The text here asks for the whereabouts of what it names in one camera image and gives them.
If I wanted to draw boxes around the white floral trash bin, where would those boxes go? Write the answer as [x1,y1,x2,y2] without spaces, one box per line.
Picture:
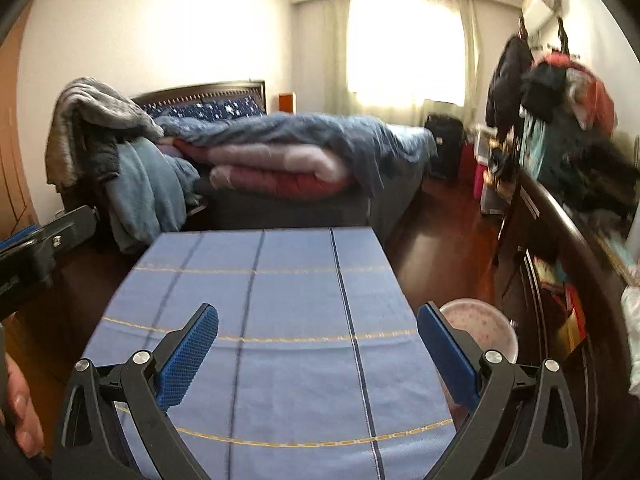
[440,298,518,363]

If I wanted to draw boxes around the grey blanket pile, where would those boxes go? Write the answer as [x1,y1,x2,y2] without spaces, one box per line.
[44,77,163,191]

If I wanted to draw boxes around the white curtain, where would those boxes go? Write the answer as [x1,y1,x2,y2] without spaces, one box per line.
[292,0,482,126]

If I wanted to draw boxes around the blue duvet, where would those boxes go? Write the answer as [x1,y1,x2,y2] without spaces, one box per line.
[154,113,437,196]

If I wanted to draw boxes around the blue checked tablecloth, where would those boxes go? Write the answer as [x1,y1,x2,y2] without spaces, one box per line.
[85,228,456,479]

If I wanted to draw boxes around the dark wooden cabinet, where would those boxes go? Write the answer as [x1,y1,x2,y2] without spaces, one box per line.
[494,171,639,479]

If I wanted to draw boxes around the pink storage box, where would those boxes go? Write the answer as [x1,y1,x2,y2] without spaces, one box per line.
[473,162,487,200]

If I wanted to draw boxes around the white air conditioner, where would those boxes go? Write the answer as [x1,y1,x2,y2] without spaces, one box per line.
[521,0,561,35]

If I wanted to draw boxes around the wooden headboard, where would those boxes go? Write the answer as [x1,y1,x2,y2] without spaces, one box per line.
[132,80,267,113]

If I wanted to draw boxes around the teal shopping bag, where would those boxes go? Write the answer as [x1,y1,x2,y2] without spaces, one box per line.
[520,113,547,180]

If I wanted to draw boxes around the hanging dark jackets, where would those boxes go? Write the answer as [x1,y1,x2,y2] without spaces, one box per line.
[485,32,567,143]

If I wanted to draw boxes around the white plastic bag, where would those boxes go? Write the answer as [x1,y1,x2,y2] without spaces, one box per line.
[620,286,640,398]

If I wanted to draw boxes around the black suitcase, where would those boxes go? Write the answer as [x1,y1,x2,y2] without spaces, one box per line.
[424,114,464,181]

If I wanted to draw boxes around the bed with grey sheet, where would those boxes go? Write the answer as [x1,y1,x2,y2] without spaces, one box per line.
[152,112,436,240]

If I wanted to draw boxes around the stack of folded dark clothes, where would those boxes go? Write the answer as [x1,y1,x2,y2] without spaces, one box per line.
[559,139,639,221]

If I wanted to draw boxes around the person left hand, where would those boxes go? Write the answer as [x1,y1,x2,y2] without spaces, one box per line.
[6,353,44,458]

